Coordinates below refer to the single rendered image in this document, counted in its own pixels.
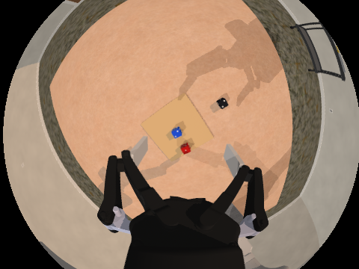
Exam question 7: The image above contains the black die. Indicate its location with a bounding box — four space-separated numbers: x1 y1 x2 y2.
216 98 228 109

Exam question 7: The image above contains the blue die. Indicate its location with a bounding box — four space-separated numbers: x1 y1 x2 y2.
171 126 182 138

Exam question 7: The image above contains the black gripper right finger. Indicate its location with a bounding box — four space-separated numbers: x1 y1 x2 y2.
197 143 269 239

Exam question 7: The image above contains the red die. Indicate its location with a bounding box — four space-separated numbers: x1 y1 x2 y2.
181 143 191 154

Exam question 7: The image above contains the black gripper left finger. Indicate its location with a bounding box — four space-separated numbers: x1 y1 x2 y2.
97 136 180 234

